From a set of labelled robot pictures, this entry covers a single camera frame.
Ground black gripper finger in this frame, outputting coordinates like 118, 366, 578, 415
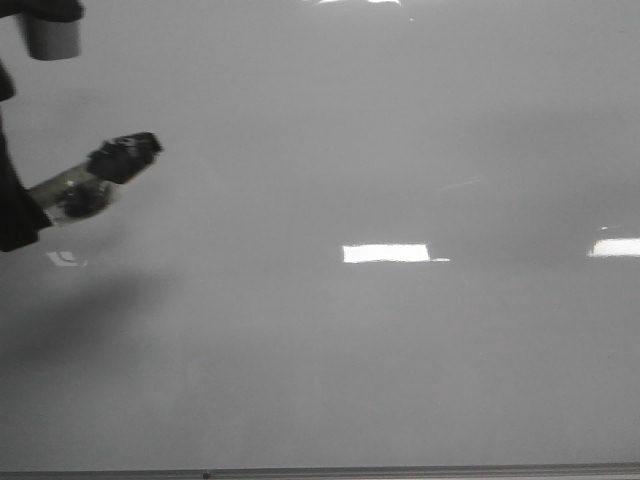
0, 58, 55, 253

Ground white whiteboard marker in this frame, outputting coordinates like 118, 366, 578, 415
28, 132, 163, 226

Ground grey cylindrical robot arm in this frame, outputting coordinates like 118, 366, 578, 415
1, 1, 84, 253

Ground white glossy whiteboard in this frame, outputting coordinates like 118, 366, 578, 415
1, 1, 639, 471

